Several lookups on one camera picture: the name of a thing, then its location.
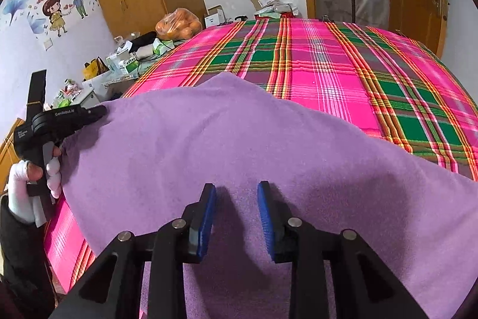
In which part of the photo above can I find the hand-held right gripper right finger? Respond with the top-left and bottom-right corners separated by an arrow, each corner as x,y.
257,181 -> 430,319

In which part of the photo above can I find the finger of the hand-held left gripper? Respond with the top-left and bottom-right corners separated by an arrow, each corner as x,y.
84,105 -> 108,125

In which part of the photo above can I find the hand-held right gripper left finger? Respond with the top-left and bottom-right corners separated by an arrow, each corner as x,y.
48,183 -> 218,319

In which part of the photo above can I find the purple knit sweater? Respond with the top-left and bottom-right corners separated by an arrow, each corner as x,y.
60,71 -> 478,319

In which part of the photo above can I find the person's left forearm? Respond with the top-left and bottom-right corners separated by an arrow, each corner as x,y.
0,192 -> 56,319

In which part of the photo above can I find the person's left hand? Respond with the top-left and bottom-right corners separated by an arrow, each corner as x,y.
8,145 -> 62,222

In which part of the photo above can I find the grey drawer cabinet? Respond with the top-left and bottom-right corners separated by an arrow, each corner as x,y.
45,87 -> 96,110

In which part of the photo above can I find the green white medicine box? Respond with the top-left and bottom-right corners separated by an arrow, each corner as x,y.
106,52 -> 128,71
119,59 -> 140,75

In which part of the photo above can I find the black pouch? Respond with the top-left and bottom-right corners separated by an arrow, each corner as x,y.
129,31 -> 157,52

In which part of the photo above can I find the green tissue pack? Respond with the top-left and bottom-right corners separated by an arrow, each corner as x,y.
151,39 -> 174,56

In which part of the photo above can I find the bag of oranges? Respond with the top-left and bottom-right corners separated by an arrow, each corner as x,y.
155,7 -> 203,42

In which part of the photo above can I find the small white box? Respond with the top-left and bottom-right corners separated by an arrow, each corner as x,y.
204,6 -> 226,29

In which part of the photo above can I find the plaid bed sheet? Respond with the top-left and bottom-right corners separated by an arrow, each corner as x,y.
43,17 -> 478,295

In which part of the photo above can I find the grey parcel bag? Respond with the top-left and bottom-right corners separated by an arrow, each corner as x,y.
254,3 -> 299,19

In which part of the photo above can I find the cartoon wall sticker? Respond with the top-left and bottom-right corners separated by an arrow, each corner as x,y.
0,0 -> 101,51

